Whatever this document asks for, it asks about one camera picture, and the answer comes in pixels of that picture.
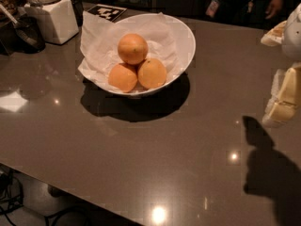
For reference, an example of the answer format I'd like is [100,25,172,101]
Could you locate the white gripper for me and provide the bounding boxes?
[261,4,301,127]

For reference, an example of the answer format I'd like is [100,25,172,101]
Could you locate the white jar base block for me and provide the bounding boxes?
[24,0,79,44]

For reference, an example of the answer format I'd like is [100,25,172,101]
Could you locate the orange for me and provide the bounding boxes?
[137,58,166,89]
[108,63,137,92]
[118,34,149,65]

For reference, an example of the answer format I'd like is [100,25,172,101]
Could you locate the black floor cables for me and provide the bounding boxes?
[0,168,92,226]

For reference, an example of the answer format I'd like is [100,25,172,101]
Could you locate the person in dark clothes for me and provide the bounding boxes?
[206,0,285,25]

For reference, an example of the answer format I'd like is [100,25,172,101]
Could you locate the black and white marker card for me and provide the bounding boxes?
[87,4,126,22]

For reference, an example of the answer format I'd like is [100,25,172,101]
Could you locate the white bowl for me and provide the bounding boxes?
[82,12,197,97]

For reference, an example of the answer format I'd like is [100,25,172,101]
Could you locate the white paper liner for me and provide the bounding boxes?
[77,10,186,94]

